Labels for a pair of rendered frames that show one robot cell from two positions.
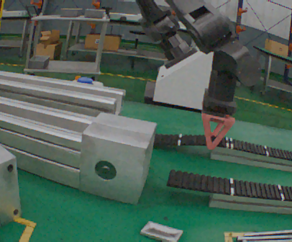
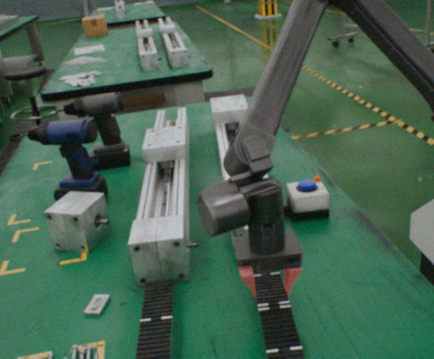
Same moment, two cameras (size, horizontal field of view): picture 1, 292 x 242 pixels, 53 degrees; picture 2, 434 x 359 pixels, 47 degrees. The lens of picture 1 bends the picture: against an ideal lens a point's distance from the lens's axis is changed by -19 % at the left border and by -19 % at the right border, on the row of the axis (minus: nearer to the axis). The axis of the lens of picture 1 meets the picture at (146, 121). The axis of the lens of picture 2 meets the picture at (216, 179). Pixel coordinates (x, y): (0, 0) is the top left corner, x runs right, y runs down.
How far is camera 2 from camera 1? 98 cm
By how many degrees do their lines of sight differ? 77
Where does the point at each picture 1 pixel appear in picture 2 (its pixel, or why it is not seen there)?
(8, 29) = not seen: outside the picture
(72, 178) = not seen: hidden behind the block
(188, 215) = (130, 314)
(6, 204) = (74, 239)
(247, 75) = (206, 224)
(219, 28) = (232, 160)
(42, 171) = not seen: hidden behind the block
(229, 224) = (118, 342)
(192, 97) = not seen: outside the picture
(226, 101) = (251, 250)
